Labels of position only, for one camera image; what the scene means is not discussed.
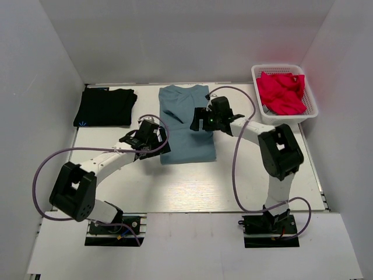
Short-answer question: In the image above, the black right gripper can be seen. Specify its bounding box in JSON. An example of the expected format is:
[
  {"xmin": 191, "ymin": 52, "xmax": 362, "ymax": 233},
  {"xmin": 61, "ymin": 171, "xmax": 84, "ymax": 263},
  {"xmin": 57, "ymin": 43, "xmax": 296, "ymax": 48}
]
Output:
[{"xmin": 191, "ymin": 107, "xmax": 222, "ymax": 131}]

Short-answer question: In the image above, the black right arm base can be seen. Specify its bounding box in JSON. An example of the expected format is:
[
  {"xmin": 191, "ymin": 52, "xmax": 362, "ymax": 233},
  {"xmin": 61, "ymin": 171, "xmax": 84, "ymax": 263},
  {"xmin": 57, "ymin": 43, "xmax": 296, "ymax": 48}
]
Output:
[{"xmin": 238, "ymin": 213, "xmax": 300, "ymax": 249}]

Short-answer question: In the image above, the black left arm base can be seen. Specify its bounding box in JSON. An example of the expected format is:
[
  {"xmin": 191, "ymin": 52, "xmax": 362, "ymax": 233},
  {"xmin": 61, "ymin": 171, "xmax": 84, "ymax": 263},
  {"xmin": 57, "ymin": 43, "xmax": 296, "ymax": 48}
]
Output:
[{"xmin": 85, "ymin": 213, "xmax": 147, "ymax": 247}]

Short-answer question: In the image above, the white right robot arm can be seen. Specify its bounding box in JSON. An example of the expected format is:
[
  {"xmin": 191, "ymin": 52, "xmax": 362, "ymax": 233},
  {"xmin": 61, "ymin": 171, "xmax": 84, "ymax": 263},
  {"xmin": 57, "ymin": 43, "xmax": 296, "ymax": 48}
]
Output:
[{"xmin": 190, "ymin": 96, "xmax": 304, "ymax": 233}]

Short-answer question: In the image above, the folded black t-shirt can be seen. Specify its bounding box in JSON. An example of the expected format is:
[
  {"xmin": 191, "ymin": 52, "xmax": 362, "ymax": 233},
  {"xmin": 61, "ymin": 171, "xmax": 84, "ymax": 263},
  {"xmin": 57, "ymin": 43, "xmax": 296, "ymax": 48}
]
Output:
[{"xmin": 73, "ymin": 87, "xmax": 138, "ymax": 127}]

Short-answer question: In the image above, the teal blue t-shirt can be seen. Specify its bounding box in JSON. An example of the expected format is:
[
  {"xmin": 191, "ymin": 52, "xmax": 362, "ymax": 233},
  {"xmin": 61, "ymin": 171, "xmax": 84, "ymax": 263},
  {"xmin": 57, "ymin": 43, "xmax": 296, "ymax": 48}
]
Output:
[{"xmin": 159, "ymin": 85, "xmax": 216, "ymax": 165}]

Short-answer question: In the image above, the white plastic basket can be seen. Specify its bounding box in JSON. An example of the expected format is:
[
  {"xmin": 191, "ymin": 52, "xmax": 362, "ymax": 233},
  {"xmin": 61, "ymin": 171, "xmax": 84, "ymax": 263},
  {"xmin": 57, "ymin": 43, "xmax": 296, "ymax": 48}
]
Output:
[{"xmin": 251, "ymin": 64, "xmax": 318, "ymax": 125}]

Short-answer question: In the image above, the crumpled red t-shirt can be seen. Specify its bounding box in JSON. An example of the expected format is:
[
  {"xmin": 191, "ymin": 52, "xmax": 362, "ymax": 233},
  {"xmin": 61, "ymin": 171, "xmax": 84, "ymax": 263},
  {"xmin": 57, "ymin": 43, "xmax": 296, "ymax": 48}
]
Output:
[{"xmin": 256, "ymin": 72, "xmax": 307, "ymax": 116}]

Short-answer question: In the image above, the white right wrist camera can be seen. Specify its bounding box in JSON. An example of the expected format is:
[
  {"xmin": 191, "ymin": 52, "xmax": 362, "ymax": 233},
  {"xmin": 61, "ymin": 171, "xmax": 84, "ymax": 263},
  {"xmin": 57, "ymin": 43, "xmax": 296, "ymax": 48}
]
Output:
[{"xmin": 205, "ymin": 93, "xmax": 217, "ymax": 111}]

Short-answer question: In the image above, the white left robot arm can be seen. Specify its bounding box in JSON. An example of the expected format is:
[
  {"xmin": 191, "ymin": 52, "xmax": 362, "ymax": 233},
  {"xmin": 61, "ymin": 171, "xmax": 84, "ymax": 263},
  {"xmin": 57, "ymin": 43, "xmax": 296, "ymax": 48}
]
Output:
[{"xmin": 50, "ymin": 120, "xmax": 171, "ymax": 233}]

